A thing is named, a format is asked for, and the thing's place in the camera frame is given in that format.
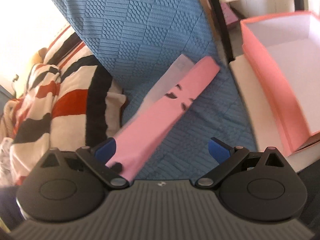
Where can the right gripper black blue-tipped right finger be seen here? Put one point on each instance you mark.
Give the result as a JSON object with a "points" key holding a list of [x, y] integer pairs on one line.
{"points": [[229, 159]]}

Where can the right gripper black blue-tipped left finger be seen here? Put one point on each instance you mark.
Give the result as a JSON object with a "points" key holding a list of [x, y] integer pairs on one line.
{"points": [[95, 159]]}

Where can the pink fabric roll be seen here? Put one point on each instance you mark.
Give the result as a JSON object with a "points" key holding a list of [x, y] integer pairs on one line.
{"points": [[162, 107]]}

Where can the blue textured bedspread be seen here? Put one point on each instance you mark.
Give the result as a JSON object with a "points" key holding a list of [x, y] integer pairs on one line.
{"points": [[217, 112]]}

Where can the striped red black blanket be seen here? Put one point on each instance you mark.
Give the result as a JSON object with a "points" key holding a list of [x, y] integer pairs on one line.
{"points": [[68, 101]]}

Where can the brown plush toy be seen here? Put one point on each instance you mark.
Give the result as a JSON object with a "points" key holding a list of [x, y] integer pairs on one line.
{"points": [[39, 56]]}

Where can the pink open cardboard box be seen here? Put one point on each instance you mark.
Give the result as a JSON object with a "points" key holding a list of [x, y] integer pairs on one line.
{"points": [[283, 50]]}

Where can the small pink card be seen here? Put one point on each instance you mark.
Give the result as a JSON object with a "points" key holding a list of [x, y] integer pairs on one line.
{"points": [[230, 17]]}

